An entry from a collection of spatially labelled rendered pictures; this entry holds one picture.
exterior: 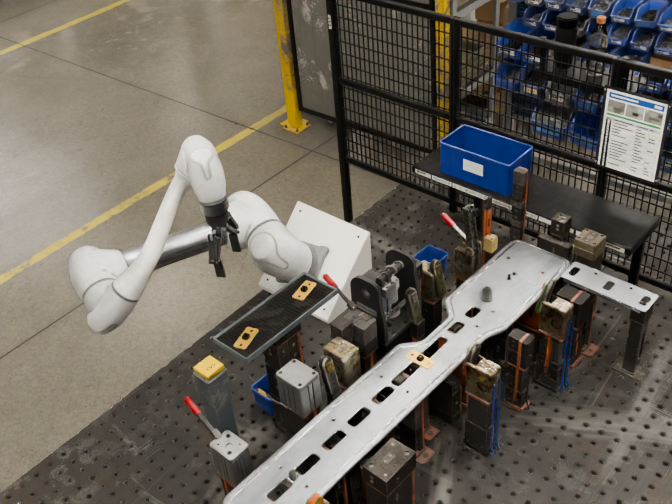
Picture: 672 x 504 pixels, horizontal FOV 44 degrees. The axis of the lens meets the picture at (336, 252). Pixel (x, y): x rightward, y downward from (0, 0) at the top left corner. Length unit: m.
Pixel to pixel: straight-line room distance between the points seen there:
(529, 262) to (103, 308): 1.39
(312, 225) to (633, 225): 1.14
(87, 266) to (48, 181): 2.84
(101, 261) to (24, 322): 1.72
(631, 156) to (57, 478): 2.11
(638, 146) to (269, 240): 1.27
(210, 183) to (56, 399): 1.80
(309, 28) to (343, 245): 2.46
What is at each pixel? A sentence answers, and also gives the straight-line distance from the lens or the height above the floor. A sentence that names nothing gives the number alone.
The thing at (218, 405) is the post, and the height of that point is 1.04.
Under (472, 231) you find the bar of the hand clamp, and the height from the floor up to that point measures 1.12.
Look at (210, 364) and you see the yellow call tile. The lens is 2.29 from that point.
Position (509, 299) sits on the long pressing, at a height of 1.00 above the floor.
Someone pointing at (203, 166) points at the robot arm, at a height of 1.46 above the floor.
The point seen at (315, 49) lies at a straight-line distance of 5.30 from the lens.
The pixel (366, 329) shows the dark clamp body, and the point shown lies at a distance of 2.45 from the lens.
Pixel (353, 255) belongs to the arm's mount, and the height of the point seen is 0.89.
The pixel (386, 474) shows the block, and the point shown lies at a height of 1.03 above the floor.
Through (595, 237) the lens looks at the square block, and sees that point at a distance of 2.85.
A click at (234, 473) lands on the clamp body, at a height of 1.01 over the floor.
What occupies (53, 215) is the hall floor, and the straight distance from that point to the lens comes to 5.30.
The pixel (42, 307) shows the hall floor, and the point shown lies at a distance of 4.60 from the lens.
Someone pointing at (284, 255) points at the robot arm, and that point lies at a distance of 2.90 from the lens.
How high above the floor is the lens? 2.73
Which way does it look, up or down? 37 degrees down
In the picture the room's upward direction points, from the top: 5 degrees counter-clockwise
